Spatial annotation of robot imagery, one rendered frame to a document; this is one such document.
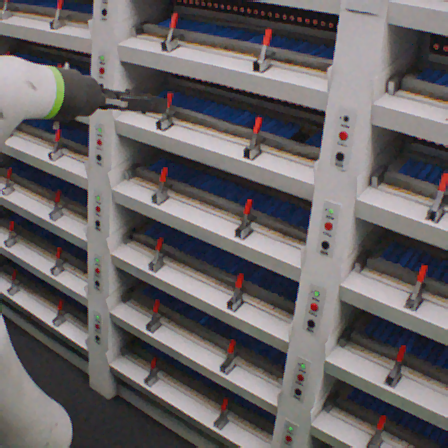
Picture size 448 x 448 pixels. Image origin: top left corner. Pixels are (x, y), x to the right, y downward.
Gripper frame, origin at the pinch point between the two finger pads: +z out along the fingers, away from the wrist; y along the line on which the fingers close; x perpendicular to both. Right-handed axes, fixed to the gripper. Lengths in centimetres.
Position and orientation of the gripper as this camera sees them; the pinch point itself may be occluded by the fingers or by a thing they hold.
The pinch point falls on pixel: (149, 102)
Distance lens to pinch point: 131.2
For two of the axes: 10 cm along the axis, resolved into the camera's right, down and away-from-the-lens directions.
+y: 7.8, 3.2, -5.4
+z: 5.9, -0.7, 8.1
